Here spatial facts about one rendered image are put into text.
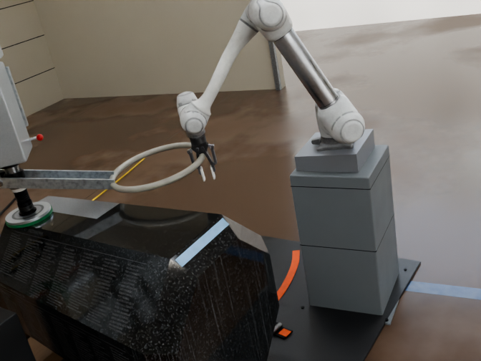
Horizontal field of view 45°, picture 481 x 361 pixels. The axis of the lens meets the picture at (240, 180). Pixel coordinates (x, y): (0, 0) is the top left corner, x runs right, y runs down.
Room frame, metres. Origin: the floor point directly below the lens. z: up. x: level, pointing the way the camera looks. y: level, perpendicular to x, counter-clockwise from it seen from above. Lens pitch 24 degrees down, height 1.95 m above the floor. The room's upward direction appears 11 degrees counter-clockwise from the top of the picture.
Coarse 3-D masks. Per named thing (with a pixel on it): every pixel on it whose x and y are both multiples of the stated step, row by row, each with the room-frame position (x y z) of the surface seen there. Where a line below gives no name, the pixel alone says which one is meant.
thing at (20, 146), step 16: (0, 64) 2.59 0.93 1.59; (0, 80) 2.48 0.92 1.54; (0, 96) 2.44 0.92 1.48; (0, 112) 2.44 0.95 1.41; (16, 112) 2.57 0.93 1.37; (0, 128) 2.44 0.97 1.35; (16, 128) 2.47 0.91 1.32; (0, 144) 2.44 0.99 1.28; (16, 144) 2.44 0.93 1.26; (0, 160) 2.43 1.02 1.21; (16, 160) 2.44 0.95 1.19
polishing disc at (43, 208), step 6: (36, 204) 2.62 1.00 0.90; (42, 204) 2.60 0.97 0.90; (48, 204) 2.58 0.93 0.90; (18, 210) 2.59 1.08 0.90; (42, 210) 2.53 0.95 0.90; (48, 210) 2.52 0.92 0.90; (6, 216) 2.54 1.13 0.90; (12, 216) 2.52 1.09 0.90; (18, 216) 2.51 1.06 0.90; (24, 216) 2.49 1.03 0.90; (30, 216) 2.48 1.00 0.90; (36, 216) 2.47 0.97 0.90; (42, 216) 2.48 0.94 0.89; (6, 222) 2.48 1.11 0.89; (12, 222) 2.45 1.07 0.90; (18, 222) 2.44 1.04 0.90; (24, 222) 2.44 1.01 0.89; (30, 222) 2.44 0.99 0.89
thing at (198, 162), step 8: (168, 144) 2.85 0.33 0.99; (176, 144) 2.82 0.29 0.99; (184, 144) 2.80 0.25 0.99; (144, 152) 2.84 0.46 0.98; (152, 152) 2.84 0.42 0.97; (128, 160) 2.78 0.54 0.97; (136, 160) 2.80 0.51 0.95; (200, 160) 2.52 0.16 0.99; (120, 168) 2.72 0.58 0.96; (192, 168) 2.46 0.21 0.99; (112, 176) 2.62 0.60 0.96; (176, 176) 2.41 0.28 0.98; (184, 176) 2.42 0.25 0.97; (112, 184) 2.52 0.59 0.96; (152, 184) 2.39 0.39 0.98; (160, 184) 2.38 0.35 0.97; (128, 192) 2.42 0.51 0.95; (136, 192) 2.40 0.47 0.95
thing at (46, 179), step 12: (0, 180) 2.47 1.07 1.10; (12, 180) 2.48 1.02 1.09; (24, 180) 2.49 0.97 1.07; (36, 180) 2.49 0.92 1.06; (48, 180) 2.50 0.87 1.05; (60, 180) 2.51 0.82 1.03; (72, 180) 2.51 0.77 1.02; (84, 180) 2.52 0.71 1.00; (96, 180) 2.53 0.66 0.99; (108, 180) 2.53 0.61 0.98
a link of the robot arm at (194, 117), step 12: (240, 24) 2.59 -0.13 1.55; (240, 36) 2.58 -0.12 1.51; (252, 36) 2.59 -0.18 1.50; (228, 48) 2.58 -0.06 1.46; (240, 48) 2.59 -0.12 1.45; (228, 60) 2.55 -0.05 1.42; (216, 72) 2.50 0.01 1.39; (216, 84) 2.46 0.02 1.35; (204, 96) 2.44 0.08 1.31; (192, 108) 2.41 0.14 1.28; (204, 108) 2.41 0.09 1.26; (180, 120) 2.42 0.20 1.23; (192, 120) 2.35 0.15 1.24; (204, 120) 2.38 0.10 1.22; (192, 132) 2.36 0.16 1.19
